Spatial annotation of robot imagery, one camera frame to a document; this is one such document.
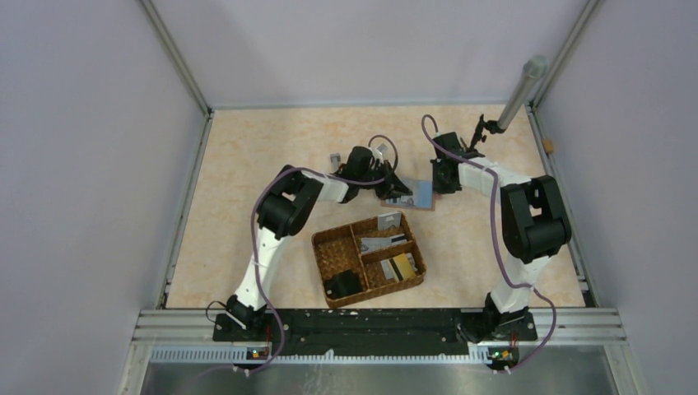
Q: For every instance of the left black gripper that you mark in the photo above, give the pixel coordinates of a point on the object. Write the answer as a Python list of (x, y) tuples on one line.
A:
[(392, 186)]

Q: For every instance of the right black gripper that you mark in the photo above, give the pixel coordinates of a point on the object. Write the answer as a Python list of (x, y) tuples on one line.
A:
[(438, 188)]

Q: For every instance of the silver striped card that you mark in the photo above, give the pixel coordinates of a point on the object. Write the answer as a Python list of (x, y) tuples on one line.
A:
[(401, 202)]

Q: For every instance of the brown leather card holder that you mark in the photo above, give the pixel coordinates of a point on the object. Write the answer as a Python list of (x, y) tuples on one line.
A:
[(422, 194)]

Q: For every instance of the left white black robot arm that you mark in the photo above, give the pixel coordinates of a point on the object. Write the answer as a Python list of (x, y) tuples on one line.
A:
[(282, 211)]

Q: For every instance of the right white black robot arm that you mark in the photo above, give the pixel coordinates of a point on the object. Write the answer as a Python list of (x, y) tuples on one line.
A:
[(529, 225)]

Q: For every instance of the grey card in basket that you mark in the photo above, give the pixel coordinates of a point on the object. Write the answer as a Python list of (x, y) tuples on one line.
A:
[(368, 245)]

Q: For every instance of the grey striped card beside gold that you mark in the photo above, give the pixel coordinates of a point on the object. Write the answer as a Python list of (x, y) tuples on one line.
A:
[(387, 269)]

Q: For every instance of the grey toy brick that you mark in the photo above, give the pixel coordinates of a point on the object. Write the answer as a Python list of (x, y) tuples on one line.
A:
[(335, 160)]

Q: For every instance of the black mini tripod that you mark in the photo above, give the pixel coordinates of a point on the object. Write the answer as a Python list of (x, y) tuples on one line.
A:
[(478, 136)]

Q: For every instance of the brown woven divided basket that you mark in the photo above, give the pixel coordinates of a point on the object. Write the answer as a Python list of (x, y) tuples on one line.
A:
[(338, 249)]

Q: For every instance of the black box in basket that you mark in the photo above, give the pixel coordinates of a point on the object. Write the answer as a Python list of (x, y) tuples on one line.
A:
[(342, 285)]

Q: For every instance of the grey metal pole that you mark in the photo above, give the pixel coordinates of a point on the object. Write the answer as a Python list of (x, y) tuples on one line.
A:
[(532, 72)]

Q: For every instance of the small brown wall object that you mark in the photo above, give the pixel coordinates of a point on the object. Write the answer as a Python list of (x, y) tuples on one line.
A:
[(548, 146)]

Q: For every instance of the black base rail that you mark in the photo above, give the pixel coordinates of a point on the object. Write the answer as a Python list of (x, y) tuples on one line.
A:
[(372, 332)]

